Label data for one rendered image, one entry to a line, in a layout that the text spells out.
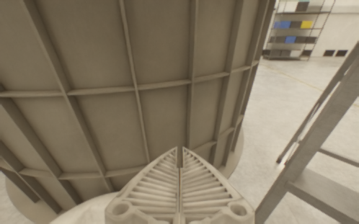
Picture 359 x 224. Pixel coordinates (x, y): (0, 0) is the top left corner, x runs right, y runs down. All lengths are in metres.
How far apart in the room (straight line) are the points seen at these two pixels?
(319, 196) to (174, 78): 0.49
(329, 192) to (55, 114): 0.79
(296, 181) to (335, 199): 0.07
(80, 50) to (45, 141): 0.38
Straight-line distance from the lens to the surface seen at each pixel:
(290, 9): 6.51
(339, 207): 0.49
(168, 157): 0.17
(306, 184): 0.49
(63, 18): 0.48
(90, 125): 0.57
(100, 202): 0.71
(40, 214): 1.27
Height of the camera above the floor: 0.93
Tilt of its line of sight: 30 degrees down
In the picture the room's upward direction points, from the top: straight up
